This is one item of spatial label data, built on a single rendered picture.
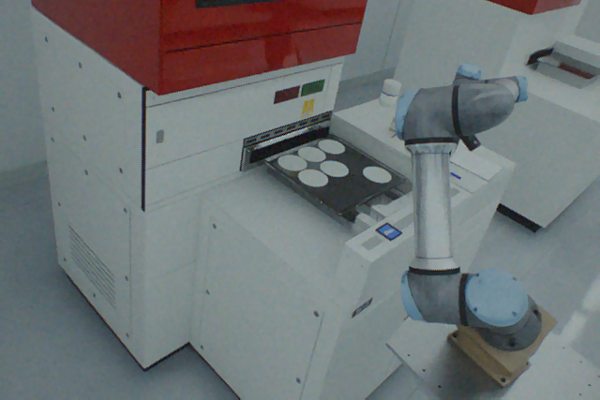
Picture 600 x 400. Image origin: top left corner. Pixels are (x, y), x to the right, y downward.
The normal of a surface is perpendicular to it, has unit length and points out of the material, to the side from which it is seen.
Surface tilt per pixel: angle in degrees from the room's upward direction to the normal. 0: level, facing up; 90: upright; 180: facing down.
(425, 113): 67
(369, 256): 0
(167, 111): 90
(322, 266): 0
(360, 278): 90
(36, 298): 0
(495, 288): 40
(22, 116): 90
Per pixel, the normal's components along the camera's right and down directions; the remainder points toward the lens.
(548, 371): 0.17, -0.83
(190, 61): 0.71, 0.47
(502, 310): -0.31, -0.45
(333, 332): -0.69, 0.29
